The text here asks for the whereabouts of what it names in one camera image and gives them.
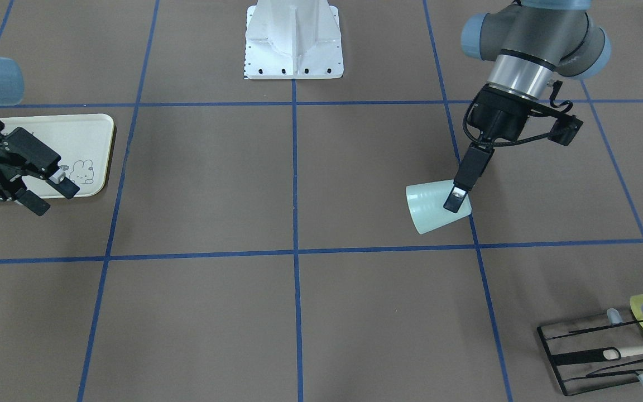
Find pale green plastic cup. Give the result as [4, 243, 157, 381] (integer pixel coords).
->
[405, 180, 472, 235]

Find wooden rack handle dowel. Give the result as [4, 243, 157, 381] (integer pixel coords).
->
[602, 344, 643, 361]

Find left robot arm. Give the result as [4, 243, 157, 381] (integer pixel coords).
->
[444, 1, 612, 213]

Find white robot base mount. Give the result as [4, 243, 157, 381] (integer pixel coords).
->
[243, 1, 344, 80]

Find white rabbit serving tray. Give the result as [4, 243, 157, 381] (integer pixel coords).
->
[2, 113, 116, 198]

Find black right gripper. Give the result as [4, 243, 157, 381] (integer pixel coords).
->
[0, 127, 81, 217]

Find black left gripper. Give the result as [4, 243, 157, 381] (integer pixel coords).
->
[443, 84, 538, 213]

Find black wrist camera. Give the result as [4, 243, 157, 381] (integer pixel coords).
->
[547, 115, 584, 147]

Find black wire cup rack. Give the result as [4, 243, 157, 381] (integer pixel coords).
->
[536, 308, 643, 396]

